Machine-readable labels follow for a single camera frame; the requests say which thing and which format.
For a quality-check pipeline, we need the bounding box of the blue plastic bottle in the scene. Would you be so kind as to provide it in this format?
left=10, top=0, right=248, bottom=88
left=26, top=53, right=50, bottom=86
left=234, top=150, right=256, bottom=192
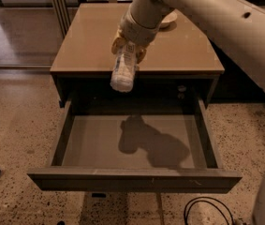
left=110, top=42, right=137, bottom=93

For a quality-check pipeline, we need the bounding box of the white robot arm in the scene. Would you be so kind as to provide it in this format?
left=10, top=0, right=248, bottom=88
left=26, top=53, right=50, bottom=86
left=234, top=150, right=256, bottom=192
left=111, top=0, right=265, bottom=92

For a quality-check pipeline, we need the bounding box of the black cable loop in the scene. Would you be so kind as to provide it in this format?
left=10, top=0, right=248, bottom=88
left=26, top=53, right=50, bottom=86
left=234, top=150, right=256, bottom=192
left=183, top=196, right=235, bottom=225

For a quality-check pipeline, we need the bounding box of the metal window frame rail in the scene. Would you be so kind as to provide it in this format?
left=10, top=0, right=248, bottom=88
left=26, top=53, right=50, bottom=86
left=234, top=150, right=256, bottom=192
left=52, top=0, right=70, bottom=38

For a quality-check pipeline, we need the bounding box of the grey cabinet with counter top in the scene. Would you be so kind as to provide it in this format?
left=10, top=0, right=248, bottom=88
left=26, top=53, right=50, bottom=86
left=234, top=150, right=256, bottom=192
left=51, top=3, right=224, bottom=102

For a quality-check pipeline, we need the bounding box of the white ceramic bowl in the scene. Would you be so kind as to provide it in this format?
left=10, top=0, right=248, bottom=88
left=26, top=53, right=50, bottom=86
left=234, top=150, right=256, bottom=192
left=160, top=11, right=177, bottom=29

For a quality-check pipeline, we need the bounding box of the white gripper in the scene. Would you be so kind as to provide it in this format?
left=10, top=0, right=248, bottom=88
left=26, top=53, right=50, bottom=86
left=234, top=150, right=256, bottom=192
left=111, top=7, right=160, bottom=64

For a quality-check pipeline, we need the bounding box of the open grey top drawer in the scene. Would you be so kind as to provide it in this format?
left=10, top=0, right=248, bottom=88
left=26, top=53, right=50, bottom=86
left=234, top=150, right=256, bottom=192
left=27, top=93, right=241, bottom=193

